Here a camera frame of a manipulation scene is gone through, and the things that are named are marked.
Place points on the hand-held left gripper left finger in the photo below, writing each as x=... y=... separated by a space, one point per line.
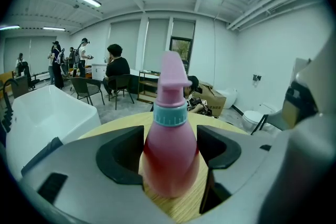
x=86 y=186

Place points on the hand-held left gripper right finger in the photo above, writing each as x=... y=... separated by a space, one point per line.
x=249 y=181

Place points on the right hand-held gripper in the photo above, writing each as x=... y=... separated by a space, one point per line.
x=315 y=81

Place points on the pink pump bottle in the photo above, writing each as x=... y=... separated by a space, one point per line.
x=170 y=144

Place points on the round wooden table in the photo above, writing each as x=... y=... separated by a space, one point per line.
x=173 y=207

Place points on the white bathtub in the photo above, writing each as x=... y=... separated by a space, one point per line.
x=52 y=112

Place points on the white egg-shaped toilet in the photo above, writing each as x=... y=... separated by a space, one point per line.
x=228 y=97

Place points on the large cardboard box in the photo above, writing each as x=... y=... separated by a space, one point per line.
x=214 y=101

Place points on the dark wicker chair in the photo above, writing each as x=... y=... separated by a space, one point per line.
x=85 y=87
x=123 y=84

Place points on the white cabinet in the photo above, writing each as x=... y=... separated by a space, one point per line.
x=99 y=72

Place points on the black bathtub faucet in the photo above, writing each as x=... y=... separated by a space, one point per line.
x=8 y=102

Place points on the black office chair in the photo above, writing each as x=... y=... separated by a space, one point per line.
x=29 y=78

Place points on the dark framed window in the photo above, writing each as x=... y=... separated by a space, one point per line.
x=180 y=49

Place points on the black wall paper holder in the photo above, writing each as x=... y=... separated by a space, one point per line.
x=257 y=78

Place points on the wooden frame shelf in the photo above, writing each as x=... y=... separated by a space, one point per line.
x=147 y=84

